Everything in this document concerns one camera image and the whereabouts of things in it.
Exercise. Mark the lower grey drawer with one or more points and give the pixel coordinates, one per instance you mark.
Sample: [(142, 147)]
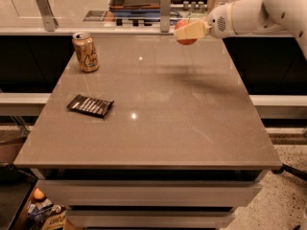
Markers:
[(130, 219)]

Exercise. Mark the black snack bar packet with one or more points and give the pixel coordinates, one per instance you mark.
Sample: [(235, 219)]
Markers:
[(90, 106)]

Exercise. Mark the grey drawer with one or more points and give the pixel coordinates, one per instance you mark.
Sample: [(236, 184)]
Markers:
[(149, 193), (130, 219)]

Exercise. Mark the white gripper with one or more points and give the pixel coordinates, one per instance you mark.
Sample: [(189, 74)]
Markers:
[(219, 23)]

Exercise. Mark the upper grey drawer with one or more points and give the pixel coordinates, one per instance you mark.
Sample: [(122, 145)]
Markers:
[(149, 193)]

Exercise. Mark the left metal glass bracket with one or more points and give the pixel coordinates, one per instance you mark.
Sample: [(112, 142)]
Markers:
[(50, 23)]

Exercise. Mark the gold soda can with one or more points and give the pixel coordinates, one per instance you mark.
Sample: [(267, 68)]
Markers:
[(85, 51)]

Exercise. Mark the red apple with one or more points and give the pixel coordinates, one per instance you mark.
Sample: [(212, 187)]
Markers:
[(181, 23)]

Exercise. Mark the middle metal glass bracket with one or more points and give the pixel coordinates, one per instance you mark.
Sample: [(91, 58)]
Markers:
[(165, 7)]

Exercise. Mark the small orange fruit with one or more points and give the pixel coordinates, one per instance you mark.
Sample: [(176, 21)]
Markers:
[(38, 195)]

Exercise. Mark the black chair leg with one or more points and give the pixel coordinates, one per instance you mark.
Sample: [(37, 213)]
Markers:
[(286, 168)]

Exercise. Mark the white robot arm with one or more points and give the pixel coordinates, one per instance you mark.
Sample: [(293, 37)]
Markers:
[(251, 17)]

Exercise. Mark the snack bags in bin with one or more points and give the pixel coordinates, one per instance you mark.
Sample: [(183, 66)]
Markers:
[(45, 216)]

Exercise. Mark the metal glass bracket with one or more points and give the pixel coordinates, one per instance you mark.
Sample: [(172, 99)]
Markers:
[(50, 23), (165, 7)]

